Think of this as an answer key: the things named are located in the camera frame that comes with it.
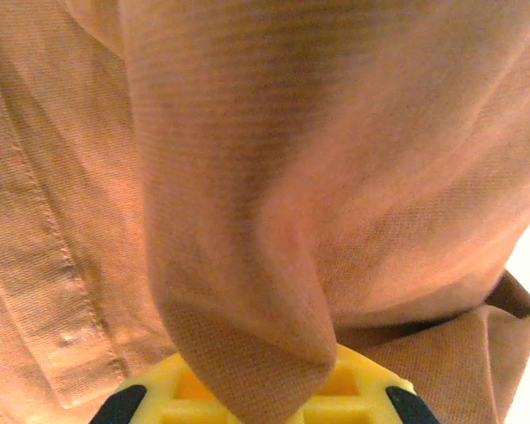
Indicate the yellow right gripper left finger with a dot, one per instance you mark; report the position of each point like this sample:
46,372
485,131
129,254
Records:
159,397

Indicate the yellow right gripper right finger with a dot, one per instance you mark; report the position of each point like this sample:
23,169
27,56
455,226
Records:
371,397

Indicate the brown long pants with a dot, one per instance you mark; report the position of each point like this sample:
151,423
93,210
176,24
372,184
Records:
265,176

